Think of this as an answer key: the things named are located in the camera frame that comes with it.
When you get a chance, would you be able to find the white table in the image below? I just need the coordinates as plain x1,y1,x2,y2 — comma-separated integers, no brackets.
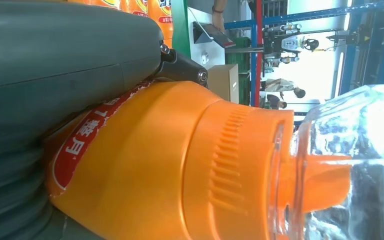
186,5,227,70

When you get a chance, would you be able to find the tablet in blue cover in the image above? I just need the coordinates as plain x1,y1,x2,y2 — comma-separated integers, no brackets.
192,21,237,50

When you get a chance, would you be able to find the closed cardboard box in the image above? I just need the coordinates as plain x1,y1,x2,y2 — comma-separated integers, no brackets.
206,63,240,105

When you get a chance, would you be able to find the green plastic crate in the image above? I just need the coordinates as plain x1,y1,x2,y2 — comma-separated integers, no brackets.
226,36,252,74

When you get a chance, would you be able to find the red pole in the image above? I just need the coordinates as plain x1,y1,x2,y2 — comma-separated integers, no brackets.
254,0,265,108

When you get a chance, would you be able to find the person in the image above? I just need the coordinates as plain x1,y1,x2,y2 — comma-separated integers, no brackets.
260,94,288,111
260,77,307,100

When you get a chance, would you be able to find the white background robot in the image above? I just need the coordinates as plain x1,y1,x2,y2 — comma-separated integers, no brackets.
263,22,320,74

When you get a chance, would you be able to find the blue metal shelving rack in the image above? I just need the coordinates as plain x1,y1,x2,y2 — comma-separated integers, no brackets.
224,0,384,117

